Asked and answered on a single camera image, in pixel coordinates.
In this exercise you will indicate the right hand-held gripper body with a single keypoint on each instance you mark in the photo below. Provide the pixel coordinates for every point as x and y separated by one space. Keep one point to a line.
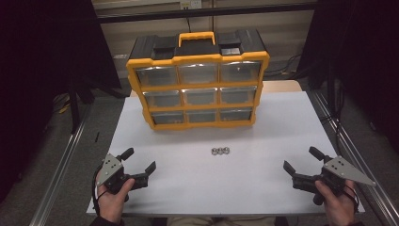
345 171

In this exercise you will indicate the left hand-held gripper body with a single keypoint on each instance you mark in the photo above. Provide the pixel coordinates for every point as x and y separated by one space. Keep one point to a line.
110 169

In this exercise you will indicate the silver hex nut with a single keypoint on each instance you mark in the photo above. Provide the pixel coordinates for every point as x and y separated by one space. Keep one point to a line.
215 148
220 148
226 148

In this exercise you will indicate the yellow black drawer organizer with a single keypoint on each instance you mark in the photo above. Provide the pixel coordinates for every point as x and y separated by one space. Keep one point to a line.
197 59

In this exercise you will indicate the person's left hand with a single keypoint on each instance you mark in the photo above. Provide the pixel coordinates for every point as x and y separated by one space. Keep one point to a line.
113 204

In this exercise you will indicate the person's right hand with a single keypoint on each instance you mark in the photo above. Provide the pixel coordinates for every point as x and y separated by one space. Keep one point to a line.
337 210

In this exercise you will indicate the small black stick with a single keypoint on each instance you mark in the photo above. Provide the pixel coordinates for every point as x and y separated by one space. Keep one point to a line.
97 137

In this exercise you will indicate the white table board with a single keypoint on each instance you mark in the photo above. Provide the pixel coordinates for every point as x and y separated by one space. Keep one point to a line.
251 175

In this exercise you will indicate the black metal stand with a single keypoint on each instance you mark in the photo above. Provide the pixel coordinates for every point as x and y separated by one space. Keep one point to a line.
74 109

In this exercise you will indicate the yellow floor item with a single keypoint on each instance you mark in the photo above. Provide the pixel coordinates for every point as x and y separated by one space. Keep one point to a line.
64 109

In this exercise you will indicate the set of closed clear drawers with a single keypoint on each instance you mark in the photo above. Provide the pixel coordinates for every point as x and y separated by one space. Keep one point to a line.
156 76

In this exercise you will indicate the person's legs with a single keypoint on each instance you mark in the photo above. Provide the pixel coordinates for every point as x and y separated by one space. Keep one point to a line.
219 222

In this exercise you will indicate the black curtain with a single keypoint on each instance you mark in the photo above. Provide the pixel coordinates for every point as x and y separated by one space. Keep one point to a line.
370 47
31 62

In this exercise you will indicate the black horizontal bar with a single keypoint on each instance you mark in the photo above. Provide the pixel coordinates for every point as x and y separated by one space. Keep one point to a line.
219 12

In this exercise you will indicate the aluminium floor rail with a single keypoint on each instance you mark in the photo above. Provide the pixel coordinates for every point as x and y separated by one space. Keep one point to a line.
56 188
370 175

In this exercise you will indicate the white wall outlet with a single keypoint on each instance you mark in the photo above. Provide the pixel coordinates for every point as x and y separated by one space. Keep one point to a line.
191 3

